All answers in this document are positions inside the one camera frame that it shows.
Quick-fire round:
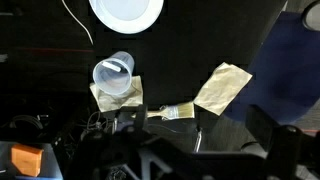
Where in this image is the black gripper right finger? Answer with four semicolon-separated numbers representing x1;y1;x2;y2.
245;105;302;157

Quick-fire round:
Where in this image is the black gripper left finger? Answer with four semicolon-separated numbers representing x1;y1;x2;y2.
134;105;148;133

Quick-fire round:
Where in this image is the white-barrelled black sharpie marker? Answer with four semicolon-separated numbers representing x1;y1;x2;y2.
102;61;121;72

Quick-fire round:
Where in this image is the tan paper bag under cup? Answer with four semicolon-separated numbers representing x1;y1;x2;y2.
90;76;143;112

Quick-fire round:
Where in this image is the clear plastic cup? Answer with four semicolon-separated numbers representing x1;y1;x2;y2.
92;51;135;95

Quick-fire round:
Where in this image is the blue mat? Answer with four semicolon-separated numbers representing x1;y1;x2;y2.
224;12;320;124

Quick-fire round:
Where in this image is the white round plate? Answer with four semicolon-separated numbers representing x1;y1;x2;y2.
89;0;164;34

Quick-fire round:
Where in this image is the orange block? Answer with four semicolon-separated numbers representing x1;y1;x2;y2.
11;144;43;177

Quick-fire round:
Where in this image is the wooden handled paint brush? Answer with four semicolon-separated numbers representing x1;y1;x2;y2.
145;101;195;121

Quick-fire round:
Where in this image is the white thin cable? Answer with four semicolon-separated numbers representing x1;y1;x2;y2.
61;0;95;46

